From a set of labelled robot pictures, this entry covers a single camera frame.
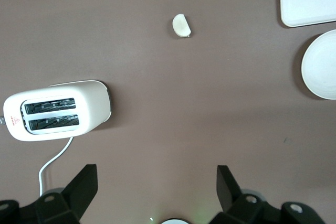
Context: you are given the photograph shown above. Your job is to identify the white half-round bun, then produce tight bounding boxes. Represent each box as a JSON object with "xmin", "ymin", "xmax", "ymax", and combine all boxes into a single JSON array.
[{"xmin": 172, "ymin": 13, "xmax": 194, "ymax": 38}]

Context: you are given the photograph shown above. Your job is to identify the brown table cloth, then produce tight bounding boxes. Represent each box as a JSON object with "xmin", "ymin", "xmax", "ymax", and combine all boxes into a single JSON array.
[{"xmin": 0, "ymin": 0, "xmax": 336, "ymax": 224}]

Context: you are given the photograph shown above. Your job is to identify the round cream plate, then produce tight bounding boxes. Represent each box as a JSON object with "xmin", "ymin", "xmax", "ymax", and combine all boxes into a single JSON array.
[{"xmin": 300, "ymin": 29, "xmax": 336, "ymax": 100}]

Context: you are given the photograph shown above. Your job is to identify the white two-slot toaster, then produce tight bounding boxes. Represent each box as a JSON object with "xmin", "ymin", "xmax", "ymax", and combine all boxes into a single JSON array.
[{"xmin": 0, "ymin": 79, "xmax": 112, "ymax": 142}]

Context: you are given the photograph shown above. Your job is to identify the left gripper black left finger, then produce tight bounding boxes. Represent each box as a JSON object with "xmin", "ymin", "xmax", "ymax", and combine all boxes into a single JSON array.
[{"xmin": 0, "ymin": 164, "xmax": 99, "ymax": 224}]

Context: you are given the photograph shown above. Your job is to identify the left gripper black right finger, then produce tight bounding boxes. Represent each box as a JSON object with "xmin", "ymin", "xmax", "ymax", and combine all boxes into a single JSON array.
[{"xmin": 209, "ymin": 165, "xmax": 328, "ymax": 224}]

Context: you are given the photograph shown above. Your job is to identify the white toaster power cable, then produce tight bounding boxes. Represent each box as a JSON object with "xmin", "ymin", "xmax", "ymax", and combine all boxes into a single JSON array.
[{"xmin": 38, "ymin": 136, "xmax": 74, "ymax": 198}]

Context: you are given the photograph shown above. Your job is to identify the cream rabbit print tray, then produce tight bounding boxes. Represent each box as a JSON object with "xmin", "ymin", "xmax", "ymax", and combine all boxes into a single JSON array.
[{"xmin": 278, "ymin": 0, "xmax": 336, "ymax": 28}]

